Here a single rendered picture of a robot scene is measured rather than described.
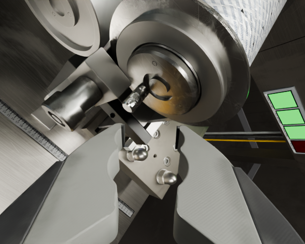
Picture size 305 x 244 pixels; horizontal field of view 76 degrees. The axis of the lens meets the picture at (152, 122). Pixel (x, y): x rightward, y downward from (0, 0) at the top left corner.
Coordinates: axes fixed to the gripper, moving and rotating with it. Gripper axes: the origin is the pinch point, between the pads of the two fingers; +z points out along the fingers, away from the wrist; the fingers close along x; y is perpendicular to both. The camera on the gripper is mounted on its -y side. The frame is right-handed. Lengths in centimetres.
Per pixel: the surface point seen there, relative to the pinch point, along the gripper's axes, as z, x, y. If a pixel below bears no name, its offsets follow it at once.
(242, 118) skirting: 212, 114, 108
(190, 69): 4.8, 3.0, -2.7
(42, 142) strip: 24.0, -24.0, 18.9
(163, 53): 4.9, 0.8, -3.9
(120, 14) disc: 8.4, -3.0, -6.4
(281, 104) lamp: 36, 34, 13
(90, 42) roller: 13.4, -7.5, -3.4
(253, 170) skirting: 186, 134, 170
